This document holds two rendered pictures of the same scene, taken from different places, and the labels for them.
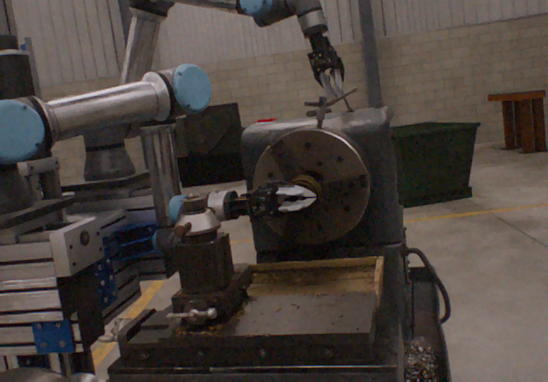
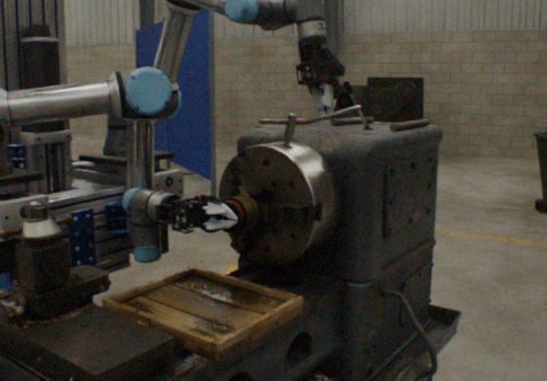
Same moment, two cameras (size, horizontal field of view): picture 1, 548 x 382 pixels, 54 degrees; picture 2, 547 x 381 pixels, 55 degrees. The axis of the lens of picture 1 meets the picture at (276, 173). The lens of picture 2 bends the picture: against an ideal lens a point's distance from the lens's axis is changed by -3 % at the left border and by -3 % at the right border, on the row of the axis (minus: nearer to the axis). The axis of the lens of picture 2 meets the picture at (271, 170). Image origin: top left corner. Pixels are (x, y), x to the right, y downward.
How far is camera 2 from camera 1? 0.64 m
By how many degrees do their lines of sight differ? 22
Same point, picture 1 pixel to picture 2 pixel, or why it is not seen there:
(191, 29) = not seen: outside the picture
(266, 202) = (186, 215)
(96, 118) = (46, 111)
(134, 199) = not seen: hidden behind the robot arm
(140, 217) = not seen: hidden behind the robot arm
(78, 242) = (17, 215)
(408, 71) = not seen: outside the picture
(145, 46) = (174, 37)
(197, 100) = (148, 104)
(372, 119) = (357, 146)
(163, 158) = (136, 150)
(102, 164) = (113, 143)
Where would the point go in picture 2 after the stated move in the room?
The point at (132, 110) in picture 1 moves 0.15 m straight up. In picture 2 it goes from (82, 106) to (80, 43)
